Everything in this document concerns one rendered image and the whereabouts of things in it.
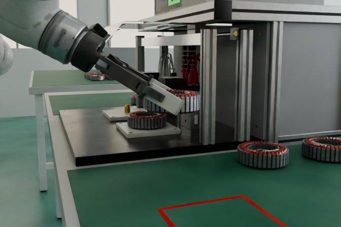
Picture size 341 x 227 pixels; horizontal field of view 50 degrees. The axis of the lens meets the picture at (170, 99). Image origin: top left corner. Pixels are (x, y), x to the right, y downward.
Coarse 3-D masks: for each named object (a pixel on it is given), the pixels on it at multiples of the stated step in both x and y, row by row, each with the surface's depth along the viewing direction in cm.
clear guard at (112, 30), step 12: (120, 24) 82; (132, 24) 86; (144, 24) 86; (156, 24) 86; (168, 24) 86; (180, 24) 86; (192, 24) 86; (204, 24) 88; (216, 24) 89; (228, 24) 90; (108, 36) 82
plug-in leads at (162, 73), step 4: (164, 56) 130; (164, 60) 128; (172, 60) 131; (160, 64) 129; (172, 64) 132; (160, 68) 129; (164, 68) 127; (168, 68) 128; (172, 68) 132; (160, 72) 129; (164, 72) 127; (168, 72) 129; (172, 72) 133; (160, 76) 129; (164, 76) 128; (168, 76) 129; (172, 76) 132; (176, 76) 132
